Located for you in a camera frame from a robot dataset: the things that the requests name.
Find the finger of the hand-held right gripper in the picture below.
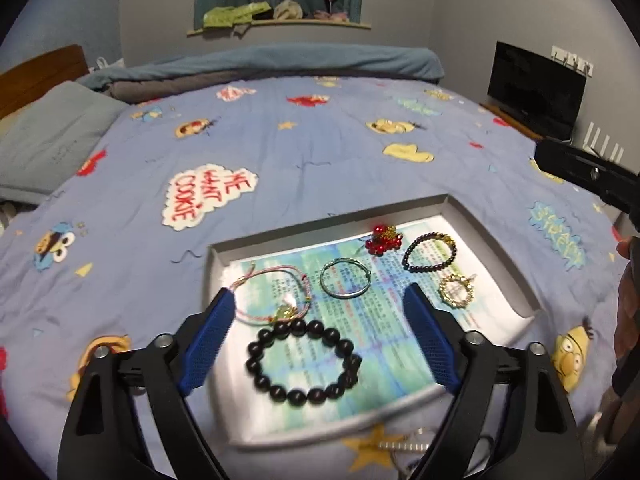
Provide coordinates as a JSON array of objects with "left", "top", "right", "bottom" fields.
[{"left": 534, "top": 139, "right": 640, "bottom": 211}]

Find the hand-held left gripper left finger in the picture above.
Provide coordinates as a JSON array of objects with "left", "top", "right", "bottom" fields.
[{"left": 57, "top": 287, "right": 236, "bottom": 480}]

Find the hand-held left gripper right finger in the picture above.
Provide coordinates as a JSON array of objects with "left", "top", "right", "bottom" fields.
[{"left": 402, "top": 282, "right": 586, "bottom": 480}]

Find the gold ring bracelet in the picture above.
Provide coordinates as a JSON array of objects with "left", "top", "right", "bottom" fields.
[{"left": 438, "top": 272, "right": 476, "bottom": 307}]

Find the pink cord bracelet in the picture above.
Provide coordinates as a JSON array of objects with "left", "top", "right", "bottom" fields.
[{"left": 227, "top": 266, "right": 316, "bottom": 326}]

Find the black bead bracelet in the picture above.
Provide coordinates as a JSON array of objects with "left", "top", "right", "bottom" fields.
[{"left": 245, "top": 319, "right": 363, "bottom": 406}]

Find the dark purple bead bracelet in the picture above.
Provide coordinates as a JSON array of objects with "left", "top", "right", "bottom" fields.
[{"left": 401, "top": 231, "right": 458, "bottom": 273}]

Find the silver bangle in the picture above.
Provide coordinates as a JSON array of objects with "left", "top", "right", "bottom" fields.
[{"left": 319, "top": 257, "right": 372, "bottom": 301}]

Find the red bead bracelet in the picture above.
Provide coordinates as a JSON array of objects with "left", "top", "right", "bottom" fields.
[{"left": 364, "top": 223, "right": 405, "bottom": 256}]

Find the grey cardboard tray box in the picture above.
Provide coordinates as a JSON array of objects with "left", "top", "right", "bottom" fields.
[{"left": 202, "top": 192, "right": 543, "bottom": 448}]

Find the person's right hand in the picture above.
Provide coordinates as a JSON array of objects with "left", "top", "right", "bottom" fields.
[{"left": 614, "top": 237, "right": 640, "bottom": 396}]

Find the white router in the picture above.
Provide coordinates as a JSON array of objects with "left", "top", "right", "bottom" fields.
[{"left": 580, "top": 122, "right": 626, "bottom": 163}]

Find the blue green printed paper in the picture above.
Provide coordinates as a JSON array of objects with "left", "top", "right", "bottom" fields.
[{"left": 220, "top": 215, "right": 526, "bottom": 436}]

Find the wooden monitor desk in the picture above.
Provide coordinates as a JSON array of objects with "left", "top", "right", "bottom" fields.
[{"left": 479, "top": 101, "right": 546, "bottom": 142}]

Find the black monitor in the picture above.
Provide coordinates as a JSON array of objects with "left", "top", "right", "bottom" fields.
[{"left": 486, "top": 41, "right": 587, "bottom": 142}]

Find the pearl bar hair clip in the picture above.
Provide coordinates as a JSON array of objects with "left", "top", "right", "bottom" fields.
[{"left": 377, "top": 440, "right": 431, "bottom": 453}]

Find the blue cartoon printed blanket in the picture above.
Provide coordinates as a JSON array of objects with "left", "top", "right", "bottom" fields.
[{"left": 0, "top": 72, "right": 640, "bottom": 480}]

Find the folded grey blanket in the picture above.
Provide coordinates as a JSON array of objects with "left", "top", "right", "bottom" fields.
[{"left": 107, "top": 72, "right": 241, "bottom": 106}]

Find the blue grey pillow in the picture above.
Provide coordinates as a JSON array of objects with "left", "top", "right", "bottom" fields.
[{"left": 0, "top": 81, "right": 128, "bottom": 206}]

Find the folded blue blanket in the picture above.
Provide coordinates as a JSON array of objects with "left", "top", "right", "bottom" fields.
[{"left": 75, "top": 44, "right": 445, "bottom": 92}]

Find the wooden headboard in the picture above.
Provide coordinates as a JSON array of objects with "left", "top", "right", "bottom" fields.
[{"left": 0, "top": 44, "right": 90, "bottom": 121}]

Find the wooden window shelf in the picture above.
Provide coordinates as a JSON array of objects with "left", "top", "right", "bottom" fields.
[{"left": 186, "top": 19, "right": 372, "bottom": 37}]

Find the green cloth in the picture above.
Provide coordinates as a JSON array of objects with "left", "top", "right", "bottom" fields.
[{"left": 201, "top": 2, "right": 273, "bottom": 29}]

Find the beige cloth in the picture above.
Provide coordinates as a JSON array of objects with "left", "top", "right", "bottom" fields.
[{"left": 272, "top": 0, "right": 304, "bottom": 22}]

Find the pearl bracelet with ring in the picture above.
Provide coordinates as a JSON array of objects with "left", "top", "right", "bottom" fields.
[{"left": 395, "top": 427, "right": 436, "bottom": 471}]

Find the white wall hook rack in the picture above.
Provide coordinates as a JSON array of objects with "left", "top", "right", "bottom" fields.
[{"left": 551, "top": 45, "right": 596, "bottom": 77}]

